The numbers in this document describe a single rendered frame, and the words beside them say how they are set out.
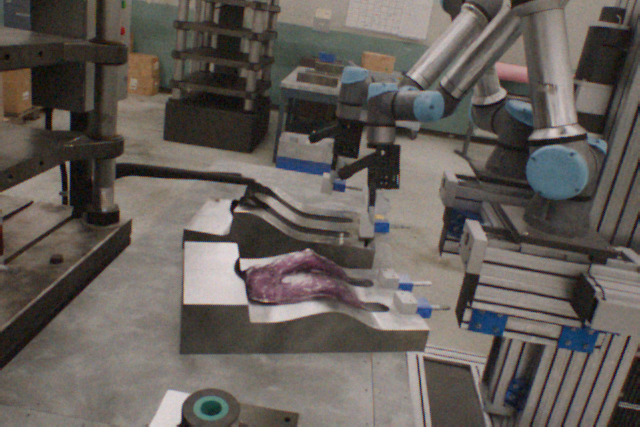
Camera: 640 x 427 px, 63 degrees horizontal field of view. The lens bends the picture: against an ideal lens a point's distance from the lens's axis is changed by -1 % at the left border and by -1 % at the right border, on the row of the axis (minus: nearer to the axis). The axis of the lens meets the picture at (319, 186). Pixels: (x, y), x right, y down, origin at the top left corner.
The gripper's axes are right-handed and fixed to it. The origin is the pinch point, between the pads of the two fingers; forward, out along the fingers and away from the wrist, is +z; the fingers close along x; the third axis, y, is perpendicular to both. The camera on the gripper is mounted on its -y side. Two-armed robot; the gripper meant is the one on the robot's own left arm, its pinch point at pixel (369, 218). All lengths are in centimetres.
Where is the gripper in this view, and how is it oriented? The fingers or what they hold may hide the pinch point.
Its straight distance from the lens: 140.2
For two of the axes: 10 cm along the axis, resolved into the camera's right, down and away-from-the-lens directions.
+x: 0.6, -1.6, 9.9
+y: 10.0, 0.3, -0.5
